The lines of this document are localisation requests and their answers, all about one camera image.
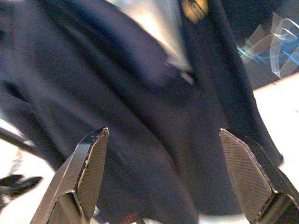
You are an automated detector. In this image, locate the navy garment with white label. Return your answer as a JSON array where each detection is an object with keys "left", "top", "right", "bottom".
[{"left": 0, "top": 0, "right": 285, "bottom": 224}]

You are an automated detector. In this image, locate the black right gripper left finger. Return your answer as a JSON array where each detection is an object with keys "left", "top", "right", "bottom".
[{"left": 29, "top": 127, "right": 110, "bottom": 224}]

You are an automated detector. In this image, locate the black clothes rack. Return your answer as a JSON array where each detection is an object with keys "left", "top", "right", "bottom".
[{"left": 0, "top": 126, "right": 54, "bottom": 164}]

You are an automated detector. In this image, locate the clear plastic bag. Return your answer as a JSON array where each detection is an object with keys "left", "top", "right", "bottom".
[{"left": 237, "top": 14, "right": 299, "bottom": 79}]

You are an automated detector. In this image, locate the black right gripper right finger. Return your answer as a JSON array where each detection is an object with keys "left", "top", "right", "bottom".
[{"left": 219, "top": 127, "right": 299, "bottom": 224}]

